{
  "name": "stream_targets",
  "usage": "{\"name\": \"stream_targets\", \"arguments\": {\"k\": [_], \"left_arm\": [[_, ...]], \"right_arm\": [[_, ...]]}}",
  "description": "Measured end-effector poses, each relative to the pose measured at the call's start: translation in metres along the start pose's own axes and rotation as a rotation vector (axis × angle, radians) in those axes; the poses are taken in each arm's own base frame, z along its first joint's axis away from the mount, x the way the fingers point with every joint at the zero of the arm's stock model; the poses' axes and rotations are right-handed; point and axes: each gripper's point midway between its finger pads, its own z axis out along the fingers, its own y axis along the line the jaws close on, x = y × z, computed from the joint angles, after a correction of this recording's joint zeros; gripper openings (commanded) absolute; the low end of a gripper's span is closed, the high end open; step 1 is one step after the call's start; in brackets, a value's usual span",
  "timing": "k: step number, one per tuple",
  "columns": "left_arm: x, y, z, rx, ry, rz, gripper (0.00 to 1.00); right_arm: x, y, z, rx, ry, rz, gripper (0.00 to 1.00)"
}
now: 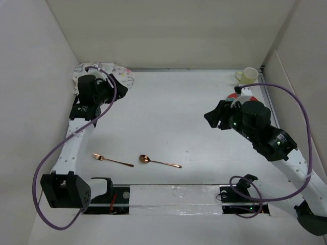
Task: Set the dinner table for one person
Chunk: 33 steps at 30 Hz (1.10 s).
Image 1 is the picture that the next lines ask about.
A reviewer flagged animal print cloth placemat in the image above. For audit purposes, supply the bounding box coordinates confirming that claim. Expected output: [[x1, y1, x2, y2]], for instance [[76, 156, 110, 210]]
[[72, 62, 134, 95]]

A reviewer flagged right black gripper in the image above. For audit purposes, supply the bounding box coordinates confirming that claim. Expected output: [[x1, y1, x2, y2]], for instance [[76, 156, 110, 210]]
[[204, 99, 256, 142]]

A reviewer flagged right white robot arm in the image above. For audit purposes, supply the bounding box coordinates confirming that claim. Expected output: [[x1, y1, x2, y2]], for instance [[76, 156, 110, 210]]
[[204, 100, 326, 236]]

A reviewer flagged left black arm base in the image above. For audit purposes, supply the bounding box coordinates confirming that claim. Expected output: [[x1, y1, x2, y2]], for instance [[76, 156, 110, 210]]
[[83, 181, 130, 215]]

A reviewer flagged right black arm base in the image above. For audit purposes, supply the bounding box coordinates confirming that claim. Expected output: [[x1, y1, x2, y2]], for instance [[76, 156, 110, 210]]
[[216, 174, 270, 216]]

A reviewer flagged copper fork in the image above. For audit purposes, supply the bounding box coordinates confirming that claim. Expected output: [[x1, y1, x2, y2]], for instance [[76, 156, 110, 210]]
[[92, 153, 134, 167]]

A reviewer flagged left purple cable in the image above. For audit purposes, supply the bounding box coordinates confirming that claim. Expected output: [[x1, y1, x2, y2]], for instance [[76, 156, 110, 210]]
[[32, 65, 119, 230]]

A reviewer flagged pale yellow mug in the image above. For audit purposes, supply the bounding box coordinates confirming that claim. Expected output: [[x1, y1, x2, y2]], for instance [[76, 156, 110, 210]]
[[235, 67, 259, 84]]

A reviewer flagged copper spoon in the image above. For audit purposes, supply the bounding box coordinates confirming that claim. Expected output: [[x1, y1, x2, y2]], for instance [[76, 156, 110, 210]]
[[139, 155, 182, 168]]

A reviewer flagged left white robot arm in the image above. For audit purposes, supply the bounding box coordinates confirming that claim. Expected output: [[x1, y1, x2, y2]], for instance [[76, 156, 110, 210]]
[[40, 73, 128, 209]]

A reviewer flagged red and teal plate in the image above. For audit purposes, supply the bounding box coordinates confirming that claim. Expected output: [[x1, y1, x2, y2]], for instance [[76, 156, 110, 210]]
[[225, 92, 258, 104]]

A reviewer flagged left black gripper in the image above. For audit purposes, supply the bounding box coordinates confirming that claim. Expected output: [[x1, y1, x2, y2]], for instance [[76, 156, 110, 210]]
[[94, 74, 127, 106]]

